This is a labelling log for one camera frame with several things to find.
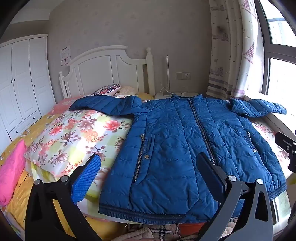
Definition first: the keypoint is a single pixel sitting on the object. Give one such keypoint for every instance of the printed curtain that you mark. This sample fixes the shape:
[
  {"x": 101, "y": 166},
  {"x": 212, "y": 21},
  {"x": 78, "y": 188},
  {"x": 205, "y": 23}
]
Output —
[{"x": 231, "y": 51}]

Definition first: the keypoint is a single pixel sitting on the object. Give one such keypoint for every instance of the white nightstand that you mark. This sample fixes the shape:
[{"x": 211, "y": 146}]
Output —
[{"x": 178, "y": 94}]

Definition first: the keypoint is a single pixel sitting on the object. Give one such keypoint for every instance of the white window sill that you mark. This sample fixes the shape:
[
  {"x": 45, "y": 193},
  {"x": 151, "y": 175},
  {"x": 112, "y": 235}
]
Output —
[{"x": 277, "y": 120}]

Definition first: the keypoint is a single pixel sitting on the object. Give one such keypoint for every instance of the white bed headboard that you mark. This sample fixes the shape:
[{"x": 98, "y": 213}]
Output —
[{"x": 104, "y": 67}]

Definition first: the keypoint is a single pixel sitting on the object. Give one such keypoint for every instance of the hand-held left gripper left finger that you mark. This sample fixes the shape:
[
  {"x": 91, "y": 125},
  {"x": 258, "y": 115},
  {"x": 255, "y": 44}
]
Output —
[{"x": 85, "y": 182}]

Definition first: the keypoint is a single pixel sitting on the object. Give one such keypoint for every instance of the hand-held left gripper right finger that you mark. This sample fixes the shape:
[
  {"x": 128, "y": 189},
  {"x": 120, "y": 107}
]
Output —
[{"x": 208, "y": 172}]

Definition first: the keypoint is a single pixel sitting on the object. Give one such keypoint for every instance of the floral quilt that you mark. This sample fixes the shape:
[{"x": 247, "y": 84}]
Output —
[{"x": 69, "y": 136}]

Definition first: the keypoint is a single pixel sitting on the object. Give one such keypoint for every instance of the wall switch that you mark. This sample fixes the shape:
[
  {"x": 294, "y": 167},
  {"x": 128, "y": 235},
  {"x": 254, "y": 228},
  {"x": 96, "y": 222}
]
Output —
[{"x": 65, "y": 61}]

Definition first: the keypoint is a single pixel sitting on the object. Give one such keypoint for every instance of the plaid blanket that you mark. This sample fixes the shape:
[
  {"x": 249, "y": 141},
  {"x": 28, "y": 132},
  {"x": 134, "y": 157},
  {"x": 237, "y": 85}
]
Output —
[{"x": 150, "y": 233}]

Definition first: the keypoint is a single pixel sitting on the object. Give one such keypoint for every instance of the orange cloth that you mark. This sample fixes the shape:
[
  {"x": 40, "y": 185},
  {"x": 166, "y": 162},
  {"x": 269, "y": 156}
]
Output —
[{"x": 190, "y": 228}]

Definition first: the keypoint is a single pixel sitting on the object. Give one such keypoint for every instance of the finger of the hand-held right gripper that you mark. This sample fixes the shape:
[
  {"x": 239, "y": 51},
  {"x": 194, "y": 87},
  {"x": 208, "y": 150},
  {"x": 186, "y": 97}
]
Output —
[{"x": 285, "y": 141}]

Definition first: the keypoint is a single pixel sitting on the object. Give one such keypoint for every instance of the pale pillow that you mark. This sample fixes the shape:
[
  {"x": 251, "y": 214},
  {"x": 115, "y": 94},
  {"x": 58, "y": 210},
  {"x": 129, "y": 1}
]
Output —
[{"x": 129, "y": 90}]

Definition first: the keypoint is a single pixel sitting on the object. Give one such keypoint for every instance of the blue puffer jacket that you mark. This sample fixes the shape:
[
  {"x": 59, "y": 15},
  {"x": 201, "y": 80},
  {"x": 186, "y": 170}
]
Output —
[{"x": 175, "y": 139}]

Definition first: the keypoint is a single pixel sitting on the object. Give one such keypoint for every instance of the white wardrobe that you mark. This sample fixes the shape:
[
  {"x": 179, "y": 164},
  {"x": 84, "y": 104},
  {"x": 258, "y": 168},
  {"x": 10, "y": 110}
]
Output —
[{"x": 20, "y": 81}]

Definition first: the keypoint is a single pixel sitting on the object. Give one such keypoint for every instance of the patterned round cushion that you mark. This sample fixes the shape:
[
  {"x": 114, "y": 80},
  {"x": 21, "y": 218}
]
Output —
[{"x": 108, "y": 89}]

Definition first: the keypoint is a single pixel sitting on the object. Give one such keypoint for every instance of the wall socket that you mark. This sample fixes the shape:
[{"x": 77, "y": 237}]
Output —
[{"x": 182, "y": 75}]

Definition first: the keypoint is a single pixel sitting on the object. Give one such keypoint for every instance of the white wall notice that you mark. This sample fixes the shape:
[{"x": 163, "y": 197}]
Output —
[{"x": 65, "y": 51}]

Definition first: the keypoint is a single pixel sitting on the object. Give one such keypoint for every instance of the window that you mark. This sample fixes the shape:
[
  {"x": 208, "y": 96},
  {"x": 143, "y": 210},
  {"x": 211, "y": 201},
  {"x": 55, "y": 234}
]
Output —
[{"x": 277, "y": 51}]

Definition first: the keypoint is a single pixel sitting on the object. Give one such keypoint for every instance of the pink pillow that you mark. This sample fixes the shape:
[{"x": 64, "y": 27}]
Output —
[{"x": 10, "y": 171}]

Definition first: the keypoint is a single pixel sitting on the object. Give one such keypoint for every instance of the yellow bedsheet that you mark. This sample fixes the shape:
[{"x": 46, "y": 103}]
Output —
[{"x": 22, "y": 197}]

